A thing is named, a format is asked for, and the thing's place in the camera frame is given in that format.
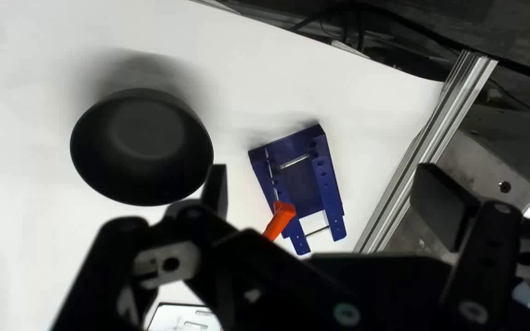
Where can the black fabric cover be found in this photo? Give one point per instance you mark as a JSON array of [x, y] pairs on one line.
[[401, 27]]

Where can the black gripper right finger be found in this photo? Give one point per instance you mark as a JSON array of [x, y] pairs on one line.
[[461, 220]]

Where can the grey metal base block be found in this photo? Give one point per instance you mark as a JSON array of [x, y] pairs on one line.
[[493, 165]]

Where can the aluminum extrusion rail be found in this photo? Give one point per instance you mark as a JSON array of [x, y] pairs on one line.
[[428, 147]]

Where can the blue plastic rack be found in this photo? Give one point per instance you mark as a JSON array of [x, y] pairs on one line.
[[303, 176]]

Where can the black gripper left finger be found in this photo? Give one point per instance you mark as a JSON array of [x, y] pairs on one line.
[[174, 263]]

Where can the black bowl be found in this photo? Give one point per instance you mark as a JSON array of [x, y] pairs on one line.
[[141, 145]]

